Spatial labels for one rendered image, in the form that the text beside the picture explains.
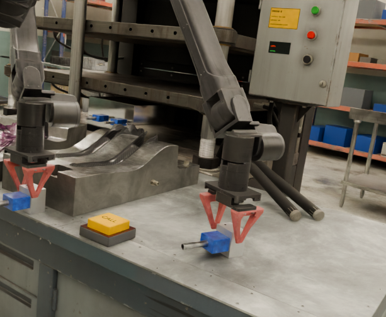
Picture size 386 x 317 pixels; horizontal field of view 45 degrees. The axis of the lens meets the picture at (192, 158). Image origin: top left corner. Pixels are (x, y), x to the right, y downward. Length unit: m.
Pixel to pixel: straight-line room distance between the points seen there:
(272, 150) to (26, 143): 0.51
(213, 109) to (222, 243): 0.26
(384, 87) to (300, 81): 6.12
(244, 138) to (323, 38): 0.85
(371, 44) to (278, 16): 6.22
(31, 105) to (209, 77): 0.37
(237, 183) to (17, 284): 0.64
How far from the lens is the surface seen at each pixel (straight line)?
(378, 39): 7.87
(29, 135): 1.02
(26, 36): 1.12
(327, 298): 0.86
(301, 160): 2.46
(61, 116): 1.03
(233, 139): 0.86
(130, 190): 1.18
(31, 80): 1.04
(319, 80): 1.64
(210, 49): 0.93
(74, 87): 2.17
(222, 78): 0.90
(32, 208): 1.07
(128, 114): 1.99
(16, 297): 1.30
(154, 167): 1.23
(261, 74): 1.72
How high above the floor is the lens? 1.16
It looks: 12 degrees down
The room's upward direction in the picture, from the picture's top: 7 degrees clockwise
